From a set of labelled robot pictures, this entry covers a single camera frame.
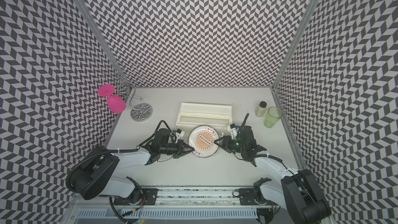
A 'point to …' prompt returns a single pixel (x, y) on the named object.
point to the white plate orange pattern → (201, 139)
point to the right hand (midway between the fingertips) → (216, 146)
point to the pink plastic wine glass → (115, 103)
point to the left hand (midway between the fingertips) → (193, 151)
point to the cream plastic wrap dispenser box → (192, 115)
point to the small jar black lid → (260, 109)
